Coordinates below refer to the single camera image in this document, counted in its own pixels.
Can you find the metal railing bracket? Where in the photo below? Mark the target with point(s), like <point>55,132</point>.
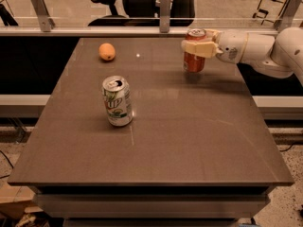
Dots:
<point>164,16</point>
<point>285,19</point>
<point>46,23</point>

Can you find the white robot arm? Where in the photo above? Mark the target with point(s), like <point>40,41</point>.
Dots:
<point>278,57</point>

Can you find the black office chair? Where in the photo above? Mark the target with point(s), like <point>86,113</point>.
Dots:
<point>144,12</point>

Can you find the orange fruit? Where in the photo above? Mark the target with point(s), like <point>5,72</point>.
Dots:
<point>107,52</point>

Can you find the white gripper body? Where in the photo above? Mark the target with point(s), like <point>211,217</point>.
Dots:
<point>229,47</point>

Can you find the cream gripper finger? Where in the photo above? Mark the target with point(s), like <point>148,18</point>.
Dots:
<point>212,35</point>
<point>201,49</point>

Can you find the left metal railing bracket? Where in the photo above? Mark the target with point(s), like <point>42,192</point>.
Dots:
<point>46,23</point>

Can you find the right metal railing bracket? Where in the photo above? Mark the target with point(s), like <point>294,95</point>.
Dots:
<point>285,19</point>

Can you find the middle metal railing bracket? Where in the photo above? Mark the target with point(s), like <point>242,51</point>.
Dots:
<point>164,16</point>

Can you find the cardboard box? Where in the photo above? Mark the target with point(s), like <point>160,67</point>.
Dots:
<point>16,201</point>

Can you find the white green 7up can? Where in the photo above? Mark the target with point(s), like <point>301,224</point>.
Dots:
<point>117,100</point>

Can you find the wooden stool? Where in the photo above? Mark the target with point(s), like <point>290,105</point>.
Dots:
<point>268,11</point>

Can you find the red coke can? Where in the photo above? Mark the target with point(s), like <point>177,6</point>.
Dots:
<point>193,63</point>

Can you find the grey drawer cabinet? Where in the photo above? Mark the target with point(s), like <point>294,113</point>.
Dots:
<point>204,208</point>

